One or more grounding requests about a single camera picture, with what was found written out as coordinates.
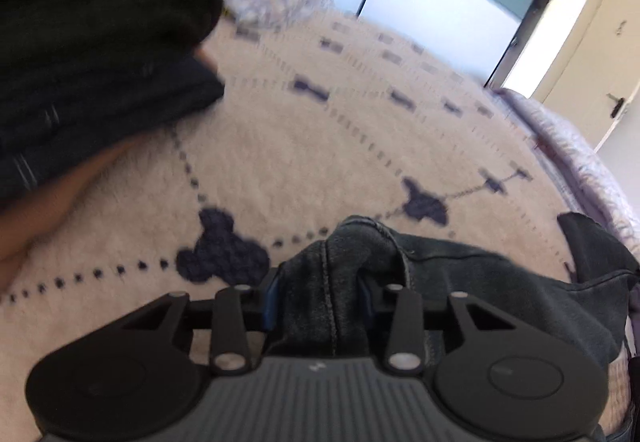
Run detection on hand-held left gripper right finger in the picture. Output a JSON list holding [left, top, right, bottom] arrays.
[[356, 276, 518, 377]]

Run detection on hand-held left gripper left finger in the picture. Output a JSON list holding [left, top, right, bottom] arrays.
[[119, 267, 282, 377]]

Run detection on dark blue jeans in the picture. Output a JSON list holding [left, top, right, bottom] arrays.
[[265, 213, 640, 442]]

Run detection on cream mouse-print blanket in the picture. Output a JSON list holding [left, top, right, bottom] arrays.
[[0, 9, 621, 442]]

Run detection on peach folded garment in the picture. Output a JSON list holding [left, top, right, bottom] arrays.
[[0, 44, 218, 290]]

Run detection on navy folded garment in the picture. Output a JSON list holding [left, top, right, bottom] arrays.
[[0, 54, 226, 203]]

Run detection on purple bed sheet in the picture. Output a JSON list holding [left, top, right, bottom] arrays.
[[492, 86, 640, 253]]

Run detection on cream door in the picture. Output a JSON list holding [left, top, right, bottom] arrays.
[[502, 0, 640, 155]]

